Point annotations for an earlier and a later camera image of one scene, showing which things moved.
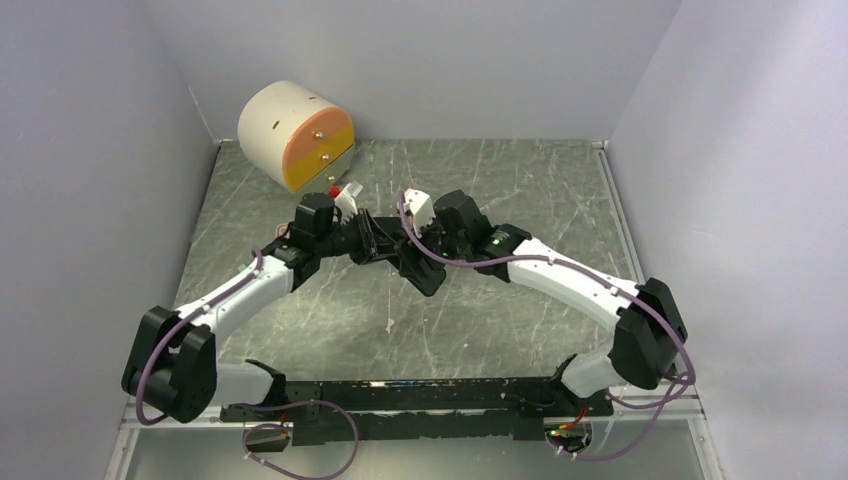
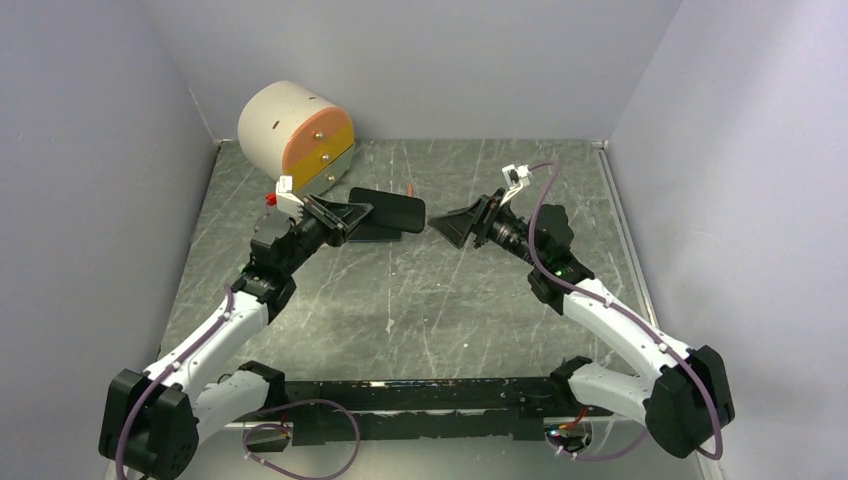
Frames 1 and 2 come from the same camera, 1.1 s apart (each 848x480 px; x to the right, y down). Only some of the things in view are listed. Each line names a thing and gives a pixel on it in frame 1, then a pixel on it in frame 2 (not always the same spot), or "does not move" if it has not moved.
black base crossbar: [428, 409] does not move
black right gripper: [410, 267] → [457, 224]
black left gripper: [373, 242] → [337, 218]
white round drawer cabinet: [296, 137] does not move
